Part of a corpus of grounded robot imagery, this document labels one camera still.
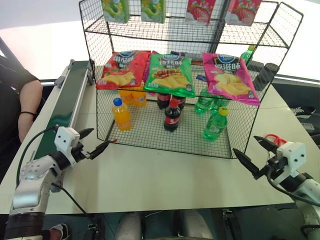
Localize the cola bottle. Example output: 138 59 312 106
172 94 187 111
163 98 182 133
156 92 171 111

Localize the green potato chips bag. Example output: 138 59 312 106
143 53 197 99

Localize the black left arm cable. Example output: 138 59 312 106
15 126 60 187

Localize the dark purple pouch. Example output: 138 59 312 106
170 50 204 66

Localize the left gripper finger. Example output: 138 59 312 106
88 140 110 160
79 128 95 140

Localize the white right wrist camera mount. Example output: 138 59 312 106
275 141 307 186

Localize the orange soda bottle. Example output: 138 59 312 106
131 89 147 108
118 88 134 106
111 97 133 132

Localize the black wire mesh rack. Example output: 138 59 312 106
78 0 305 160

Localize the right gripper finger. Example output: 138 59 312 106
232 147 264 181
253 135 279 154

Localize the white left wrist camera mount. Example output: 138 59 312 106
54 126 81 168

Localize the green hanging snack packet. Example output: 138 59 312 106
140 0 167 24
101 0 131 24

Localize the green hanging snack packet right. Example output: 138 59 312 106
140 0 167 24

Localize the green soda bottle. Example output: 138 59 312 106
239 45 256 67
211 96 230 112
203 106 230 142
194 87 213 115

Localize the person in black shirt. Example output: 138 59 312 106
0 36 42 181

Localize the pink hanging snack packet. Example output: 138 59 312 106
185 0 213 27
224 0 263 27

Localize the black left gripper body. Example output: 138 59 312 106
72 141 93 164

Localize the green hanging snack packet left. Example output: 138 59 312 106
101 0 131 24

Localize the pink potato chips bag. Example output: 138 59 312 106
201 52 261 106

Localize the red cable loop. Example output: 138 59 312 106
264 134 286 146

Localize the black cylinder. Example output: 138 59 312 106
259 62 280 91
251 61 266 90

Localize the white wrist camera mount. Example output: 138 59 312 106
54 126 81 168
275 141 307 186

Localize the green conveyor belt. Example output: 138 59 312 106
33 59 94 161

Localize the black cable under arm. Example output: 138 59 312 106
50 183 97 227

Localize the red potato chips bag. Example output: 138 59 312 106
96 50 152 91

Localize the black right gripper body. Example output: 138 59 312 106
261 152 288 181

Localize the grey rounded leg cover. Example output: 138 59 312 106
115 211 142 240
178 209 215 240

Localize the grey sneaker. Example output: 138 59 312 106
49 223 70 240

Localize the pink hanging snack packet right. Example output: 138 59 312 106
224 0 263 27

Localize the black and white shoe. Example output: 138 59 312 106
290 105 318 119

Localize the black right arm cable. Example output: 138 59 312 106
265 171 320 202

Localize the pink hanging snack packet left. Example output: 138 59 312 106
185 0 213 27

